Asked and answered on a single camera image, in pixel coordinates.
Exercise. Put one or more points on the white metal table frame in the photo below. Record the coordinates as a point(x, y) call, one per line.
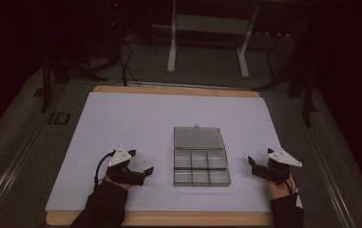
point(212, 28)

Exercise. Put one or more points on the black metal stand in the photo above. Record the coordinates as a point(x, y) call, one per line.
point(307, 95)
point(47, 85)

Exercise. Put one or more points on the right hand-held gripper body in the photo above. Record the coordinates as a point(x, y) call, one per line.
point(276, 169)

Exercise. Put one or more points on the white table mat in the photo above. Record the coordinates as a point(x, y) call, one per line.
point(131, 126)

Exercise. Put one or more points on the clear plastic compartment box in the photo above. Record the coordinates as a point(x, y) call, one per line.
point(200, 158)

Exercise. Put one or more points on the black floor bracket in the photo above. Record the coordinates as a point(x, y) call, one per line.
point(59, 118)

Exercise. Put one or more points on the metal floor rail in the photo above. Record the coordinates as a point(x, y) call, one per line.
point(9, 177)
point(327, 177)

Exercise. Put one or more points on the person's left hand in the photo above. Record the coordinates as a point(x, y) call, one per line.
point(119, 184)

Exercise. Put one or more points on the person's right hand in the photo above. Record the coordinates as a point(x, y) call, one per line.
point(278, 190)

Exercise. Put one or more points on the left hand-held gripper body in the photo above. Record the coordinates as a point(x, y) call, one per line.
point(123, 173)

